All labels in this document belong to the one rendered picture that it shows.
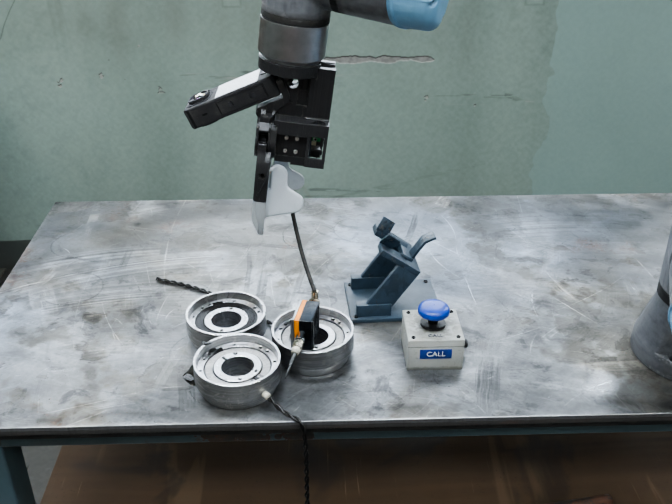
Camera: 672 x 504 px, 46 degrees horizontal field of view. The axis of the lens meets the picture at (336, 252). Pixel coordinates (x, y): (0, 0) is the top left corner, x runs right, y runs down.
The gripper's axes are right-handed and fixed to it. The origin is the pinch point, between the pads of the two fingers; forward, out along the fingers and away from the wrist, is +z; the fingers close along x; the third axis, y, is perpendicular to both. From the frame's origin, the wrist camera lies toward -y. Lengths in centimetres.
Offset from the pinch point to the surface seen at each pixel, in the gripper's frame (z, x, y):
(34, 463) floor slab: 106, 59, -50
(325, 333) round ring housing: 14.3, -3.4, 10.3
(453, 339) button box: 10.1, -7.9, 25.6
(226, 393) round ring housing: 15.1, -15.8, -1.1
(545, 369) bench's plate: 13.0, -8.3, 38.0
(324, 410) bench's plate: 16.6, -15.5, 10.4
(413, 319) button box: 10.7, -3.4, 21.2
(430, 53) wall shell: 18, 157, 45
